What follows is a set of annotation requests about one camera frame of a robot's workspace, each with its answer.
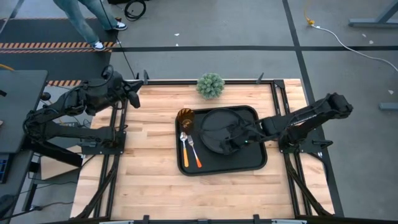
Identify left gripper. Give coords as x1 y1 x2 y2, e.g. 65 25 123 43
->
101 70 144 110

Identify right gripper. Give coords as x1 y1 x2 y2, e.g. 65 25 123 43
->
218 126 247 156

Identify black round plate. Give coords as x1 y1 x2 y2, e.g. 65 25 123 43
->
198 108 250 156

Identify black rectangular tray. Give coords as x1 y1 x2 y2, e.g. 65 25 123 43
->
175 105 268 177

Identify orange-handled metal fork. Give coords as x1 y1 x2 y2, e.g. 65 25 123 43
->
187 134 203 169

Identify orange-handled metal spoon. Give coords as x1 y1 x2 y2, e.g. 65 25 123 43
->
180 131 190 169

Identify amber faceted cup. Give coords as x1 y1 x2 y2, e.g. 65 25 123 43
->
176 108 196 135

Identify green artificial potted plant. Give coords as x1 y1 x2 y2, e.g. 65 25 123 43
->
195 72 226 100

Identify person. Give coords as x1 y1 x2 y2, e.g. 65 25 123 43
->
52 0 128 52

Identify black desk top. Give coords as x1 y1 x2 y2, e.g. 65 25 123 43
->
0 70 49 154

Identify black hazard-striped floor mat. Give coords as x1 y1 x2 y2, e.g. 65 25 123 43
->
0 17 122 87

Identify dark grey side desk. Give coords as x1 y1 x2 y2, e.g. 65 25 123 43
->
0 149 35 224

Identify long black floor cable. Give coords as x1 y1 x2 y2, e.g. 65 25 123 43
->
98 0 137 79

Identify black aluminium table frame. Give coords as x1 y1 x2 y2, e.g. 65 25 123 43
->
70 79 335 224

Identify coiled black cable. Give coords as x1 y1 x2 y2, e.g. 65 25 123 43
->
124 0 147 22

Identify yellow extension cord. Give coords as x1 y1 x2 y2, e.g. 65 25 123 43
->
303 0 315 26

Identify white floor cable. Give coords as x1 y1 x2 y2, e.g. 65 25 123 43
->
312 24 398 73

